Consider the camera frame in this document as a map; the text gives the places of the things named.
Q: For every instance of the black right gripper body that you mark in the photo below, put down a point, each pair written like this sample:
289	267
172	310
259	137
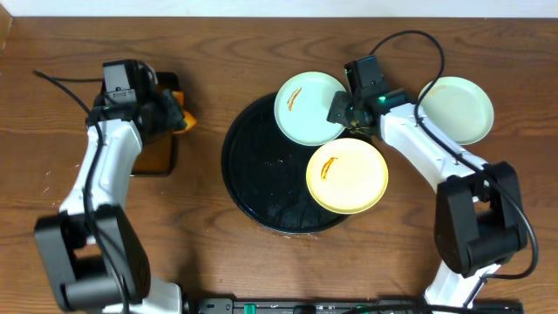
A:
344	111

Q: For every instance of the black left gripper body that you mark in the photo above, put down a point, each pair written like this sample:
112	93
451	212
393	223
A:
154	115

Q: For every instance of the orange green sponge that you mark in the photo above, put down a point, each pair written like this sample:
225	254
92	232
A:
178	119

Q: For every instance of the light green plate top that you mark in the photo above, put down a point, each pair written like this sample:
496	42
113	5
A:
302	105

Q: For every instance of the light green plate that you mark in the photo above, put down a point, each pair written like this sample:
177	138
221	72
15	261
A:
460	108
302	105

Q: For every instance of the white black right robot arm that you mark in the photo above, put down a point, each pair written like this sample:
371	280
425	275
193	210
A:
479	220

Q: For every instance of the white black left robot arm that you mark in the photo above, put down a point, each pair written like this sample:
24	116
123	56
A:
92	257

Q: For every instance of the black rectangular water tray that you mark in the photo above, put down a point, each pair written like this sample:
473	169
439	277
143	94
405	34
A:
146	158

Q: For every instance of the round black tray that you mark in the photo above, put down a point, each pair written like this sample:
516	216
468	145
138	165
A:
265	173

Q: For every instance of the yellow plate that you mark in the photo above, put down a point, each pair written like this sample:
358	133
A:
347	176

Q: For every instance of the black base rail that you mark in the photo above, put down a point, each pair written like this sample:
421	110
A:
230	306

